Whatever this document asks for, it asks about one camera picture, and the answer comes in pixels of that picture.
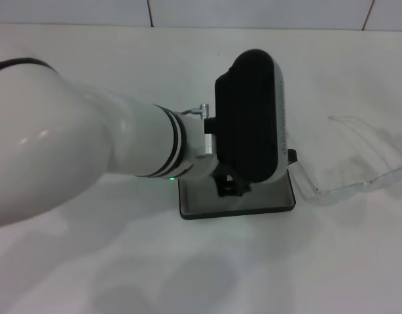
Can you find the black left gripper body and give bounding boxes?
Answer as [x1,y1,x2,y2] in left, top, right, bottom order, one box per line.
[215,165,254,199]

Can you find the black glasses case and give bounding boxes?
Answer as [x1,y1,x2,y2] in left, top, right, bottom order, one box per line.
[177,148,299,220]

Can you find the clear white glasses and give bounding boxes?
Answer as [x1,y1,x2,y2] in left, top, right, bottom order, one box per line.
[287,114,402,207]

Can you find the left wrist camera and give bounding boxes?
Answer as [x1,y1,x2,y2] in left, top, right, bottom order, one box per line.
[215,48,289,188]

